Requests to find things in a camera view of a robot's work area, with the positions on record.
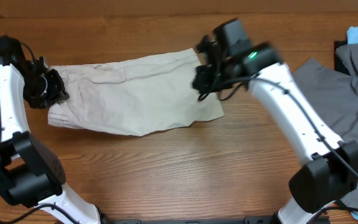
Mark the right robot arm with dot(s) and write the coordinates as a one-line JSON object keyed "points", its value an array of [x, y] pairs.
{"points": [[329, 165]]}

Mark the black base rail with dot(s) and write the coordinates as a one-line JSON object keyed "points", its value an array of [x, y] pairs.
{"points": [[197, 221]]}

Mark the grey shorts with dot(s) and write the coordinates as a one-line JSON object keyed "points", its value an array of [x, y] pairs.
{"points": [[332, 94]]}

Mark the black garment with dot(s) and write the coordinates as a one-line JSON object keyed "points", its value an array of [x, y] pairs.
{"points": [[338, 64]]}

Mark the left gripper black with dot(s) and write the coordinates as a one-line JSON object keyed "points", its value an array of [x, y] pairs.
{"points": [[58, 95]]}

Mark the beige shorts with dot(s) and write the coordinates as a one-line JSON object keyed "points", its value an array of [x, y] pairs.
{"points": [[133, 97]]}

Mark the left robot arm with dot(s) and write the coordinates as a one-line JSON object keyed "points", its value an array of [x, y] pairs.
{"points": [[30, 174]]}

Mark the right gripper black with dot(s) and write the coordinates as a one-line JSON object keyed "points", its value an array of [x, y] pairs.
{"points": [[204, 78]]}

